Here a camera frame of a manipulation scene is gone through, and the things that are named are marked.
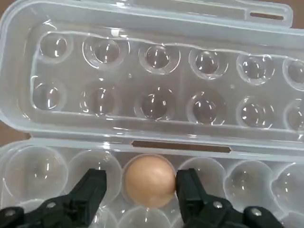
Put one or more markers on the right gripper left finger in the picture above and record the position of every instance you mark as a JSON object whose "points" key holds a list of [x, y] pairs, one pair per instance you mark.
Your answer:
{"points": [[66, 209]]}

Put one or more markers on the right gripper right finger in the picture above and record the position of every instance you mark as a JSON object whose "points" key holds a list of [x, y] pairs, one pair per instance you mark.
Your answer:
{"points": [[206, 211]]}

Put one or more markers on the brown egg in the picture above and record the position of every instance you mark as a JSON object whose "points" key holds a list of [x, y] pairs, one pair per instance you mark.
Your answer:
{"points": [[149, 180]]}

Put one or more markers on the transparent twelve-slot egg tray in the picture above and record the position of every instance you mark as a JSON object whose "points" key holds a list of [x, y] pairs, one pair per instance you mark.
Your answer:
{"points": [[152, 71]]}

